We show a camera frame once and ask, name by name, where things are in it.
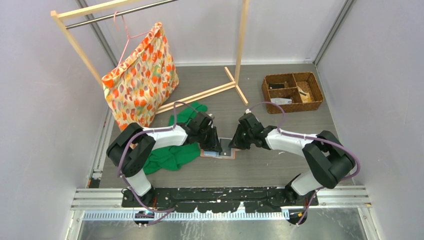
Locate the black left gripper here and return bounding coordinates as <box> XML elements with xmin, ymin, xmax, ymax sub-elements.
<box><xmin>196</xmin><ymin>125</ymin><xmax>222</xmax><ymax>152</ymax></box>

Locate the pink leather card holder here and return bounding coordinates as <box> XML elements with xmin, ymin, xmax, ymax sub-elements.
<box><xmin>200</xmin><ymin>137</ymin><xmax>236</xmax><ymax>160</ymax></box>

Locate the dark grey credit card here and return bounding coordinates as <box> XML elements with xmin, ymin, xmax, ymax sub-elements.
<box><xmin>219</xmin><ymin>138</ymin><xmax>232</xmax><ymax>158</ymax></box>

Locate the woven wicker divided basket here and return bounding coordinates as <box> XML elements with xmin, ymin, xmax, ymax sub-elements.
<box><xmin>261</xmin><ymin>72</ymin><xmax>324</xmax><ymax>114</ymax></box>

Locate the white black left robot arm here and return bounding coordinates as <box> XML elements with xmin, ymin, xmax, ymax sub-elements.
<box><xmin>106</xmin><ymin>111</ymin><xmax>223</xmax><ymax>207</ymax></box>

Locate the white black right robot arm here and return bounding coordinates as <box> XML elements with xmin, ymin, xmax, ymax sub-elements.
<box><xmin>228</xmin><ymin>110</ymin><xmax>357</xmax><ymax>205</ymax></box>

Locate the white card in basket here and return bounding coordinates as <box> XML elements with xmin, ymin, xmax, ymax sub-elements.
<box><xmin>270</xmin><ymin>97</ymin><xmax>293</xmax><ymax>105</ymax></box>

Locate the black card in basket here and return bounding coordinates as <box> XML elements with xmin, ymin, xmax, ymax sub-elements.
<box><xmin>268</xmin><ymin>83</ymin><xmax>285</xmax><ymax>90</ymax></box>

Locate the tan card in basket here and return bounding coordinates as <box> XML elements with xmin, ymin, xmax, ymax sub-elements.
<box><xmin>297</xmin><ymin>86</ymin><xmax>312</xmax><ymax>103</ymax></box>

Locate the green cloth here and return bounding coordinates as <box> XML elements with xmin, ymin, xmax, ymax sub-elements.
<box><xmin>143</xmin><ymin>101</ymin><xmax>208</xmax><ymax>175</ymax></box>

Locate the floral orange tote bag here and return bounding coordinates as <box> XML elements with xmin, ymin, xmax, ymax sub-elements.
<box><xmin>101</xmin><ymin>22</ymin><xmax>179</xmax><ymax>131</ymax></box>

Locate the wooden clothes rack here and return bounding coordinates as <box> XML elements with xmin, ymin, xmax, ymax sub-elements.
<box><xmin>50</xmin><ymin>0</ymin><xmax>249</xmax><ymax>114</ymax></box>

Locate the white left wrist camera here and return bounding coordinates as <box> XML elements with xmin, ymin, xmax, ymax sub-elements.
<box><xmin>207</xmin><ymin>113</ymin><xmax>215</xmax><ymax>122</ymax></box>

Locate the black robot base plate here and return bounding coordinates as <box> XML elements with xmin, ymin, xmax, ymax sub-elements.
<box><xmin>121</xmin><ymin>186</ymin><xmax>313</xmax><ymax>214</ymax></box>

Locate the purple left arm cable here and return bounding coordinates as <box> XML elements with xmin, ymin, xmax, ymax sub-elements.
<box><xmin>116</xmin><ymin>101</ymin><xmax>200</xmax><ymax>226</ymax></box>

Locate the aluminium frame rail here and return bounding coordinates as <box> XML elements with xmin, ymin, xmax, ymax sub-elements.
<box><xmin>70</xmin><ymin>186</ymin><xmax>372</xmax><ymax>221</ymax></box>

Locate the pink wire hanger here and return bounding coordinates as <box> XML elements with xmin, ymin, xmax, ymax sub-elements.
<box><xmin>113</xmin><ymin>11</ymin><xmax>153</xmax><ymax>69</ymax></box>

